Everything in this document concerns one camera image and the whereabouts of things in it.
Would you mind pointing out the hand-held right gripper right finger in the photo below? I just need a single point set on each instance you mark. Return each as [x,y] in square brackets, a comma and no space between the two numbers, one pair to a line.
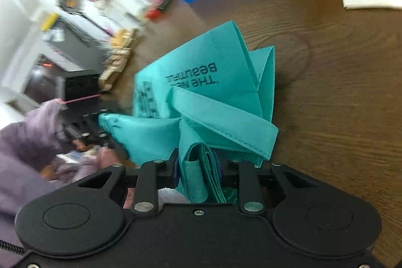
[221,173]

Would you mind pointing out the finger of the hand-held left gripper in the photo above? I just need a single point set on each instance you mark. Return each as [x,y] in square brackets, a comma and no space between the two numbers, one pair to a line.
[89,130]

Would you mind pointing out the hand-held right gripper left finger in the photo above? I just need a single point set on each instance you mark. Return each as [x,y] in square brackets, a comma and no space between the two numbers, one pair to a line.
[174,175]

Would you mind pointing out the teal shopping bag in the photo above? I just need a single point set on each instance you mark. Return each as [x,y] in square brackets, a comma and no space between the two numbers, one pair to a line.
[204,92]

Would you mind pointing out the person's left forearm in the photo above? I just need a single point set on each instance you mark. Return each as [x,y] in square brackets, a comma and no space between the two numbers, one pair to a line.
[28,136]

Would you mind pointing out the dark screen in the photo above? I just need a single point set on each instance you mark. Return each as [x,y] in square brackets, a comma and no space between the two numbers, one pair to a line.
[40,86]

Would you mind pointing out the grey cabinet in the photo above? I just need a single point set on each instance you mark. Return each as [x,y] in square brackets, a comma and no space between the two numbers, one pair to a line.
[75,42]

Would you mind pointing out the stack of wooden pieces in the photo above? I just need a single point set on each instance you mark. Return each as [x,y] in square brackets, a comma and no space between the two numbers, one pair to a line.
[121,51]

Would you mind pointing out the small red box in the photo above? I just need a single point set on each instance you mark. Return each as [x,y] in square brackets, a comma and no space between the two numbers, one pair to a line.
[154,14]

